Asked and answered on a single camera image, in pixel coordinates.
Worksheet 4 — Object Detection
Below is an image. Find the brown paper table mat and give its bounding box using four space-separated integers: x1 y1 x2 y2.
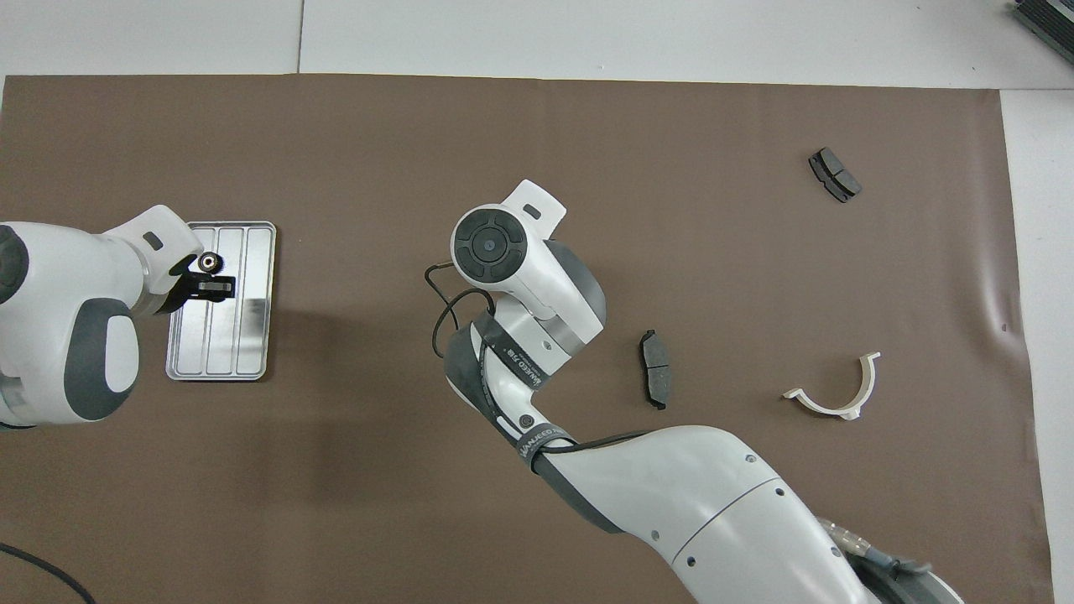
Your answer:
0 74 1056 604

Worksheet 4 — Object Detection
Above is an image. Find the long grey brake pad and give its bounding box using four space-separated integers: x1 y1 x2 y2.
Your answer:
639 328 674 411

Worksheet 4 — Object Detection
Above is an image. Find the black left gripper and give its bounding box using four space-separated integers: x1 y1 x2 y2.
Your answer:
170 254 237 313

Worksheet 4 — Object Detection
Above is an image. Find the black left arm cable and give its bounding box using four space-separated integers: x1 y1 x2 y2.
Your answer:
0 542 98 604

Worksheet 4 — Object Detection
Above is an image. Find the black lettered velcro strap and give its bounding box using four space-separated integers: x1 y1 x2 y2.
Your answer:
516 424 580 464
474 315 550 391

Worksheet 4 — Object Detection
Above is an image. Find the silver ribbed metal tray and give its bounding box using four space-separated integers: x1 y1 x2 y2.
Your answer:
165 221 277 383

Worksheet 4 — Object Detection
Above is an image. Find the black ribbed device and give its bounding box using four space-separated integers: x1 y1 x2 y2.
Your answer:
1011 0 1074 43

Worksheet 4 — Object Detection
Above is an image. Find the white plastic half-ring bracket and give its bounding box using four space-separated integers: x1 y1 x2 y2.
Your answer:
782 351 882 421

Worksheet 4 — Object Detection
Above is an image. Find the short grey brake pad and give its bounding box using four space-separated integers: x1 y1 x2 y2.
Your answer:
808 147 863 204

